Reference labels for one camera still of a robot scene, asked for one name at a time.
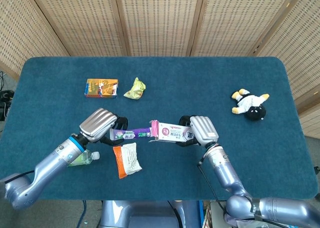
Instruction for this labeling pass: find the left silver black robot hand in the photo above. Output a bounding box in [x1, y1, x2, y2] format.
[78, 107, 129, 147]

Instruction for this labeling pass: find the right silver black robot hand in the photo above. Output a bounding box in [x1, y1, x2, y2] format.
[174, 115, 220, 149]

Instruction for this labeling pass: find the white pink toothpaste box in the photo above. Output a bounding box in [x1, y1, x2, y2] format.
[147, 119, 196, 144]

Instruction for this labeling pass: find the purple toothpaste tube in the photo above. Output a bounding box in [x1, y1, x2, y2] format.
[109, 127, 154, 141]

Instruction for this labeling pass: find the orange blue snack box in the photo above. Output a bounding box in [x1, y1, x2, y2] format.
[84, 78, 119, 99]

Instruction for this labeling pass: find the clear bottle green label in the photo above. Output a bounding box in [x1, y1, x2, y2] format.
[66, 149, 101, 168]

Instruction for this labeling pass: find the orange white snack packet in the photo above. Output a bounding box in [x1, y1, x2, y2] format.
[112, 142, 143, 180]

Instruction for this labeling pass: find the yellow-green crumpled snack bag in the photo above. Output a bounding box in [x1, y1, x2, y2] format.
[123, 77, 147, 100]

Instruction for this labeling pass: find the teal felt table mat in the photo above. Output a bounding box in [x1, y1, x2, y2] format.
[0, 56, 319, 202]

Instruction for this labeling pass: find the black white penguin plush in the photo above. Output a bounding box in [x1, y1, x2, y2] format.
[231, 88, 271, 122]

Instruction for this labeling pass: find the lilac crumpled cloth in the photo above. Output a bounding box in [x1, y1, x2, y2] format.
[223, 212, 241, 228]

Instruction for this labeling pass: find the blue-grey robot torso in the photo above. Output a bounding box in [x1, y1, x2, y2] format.
[99, 200, 201, 228]

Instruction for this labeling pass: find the bamboo folding screen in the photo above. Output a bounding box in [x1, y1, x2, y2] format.
[0, 0, 320, 140]

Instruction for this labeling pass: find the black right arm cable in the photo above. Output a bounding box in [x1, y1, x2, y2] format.
[196, 156, 227, 210]

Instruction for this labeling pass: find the blue cable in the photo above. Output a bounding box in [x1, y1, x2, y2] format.
[76, 200, 88, 228]

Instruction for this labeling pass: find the black equipment with cables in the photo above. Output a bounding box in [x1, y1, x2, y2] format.
[0, 70, 15, 122]

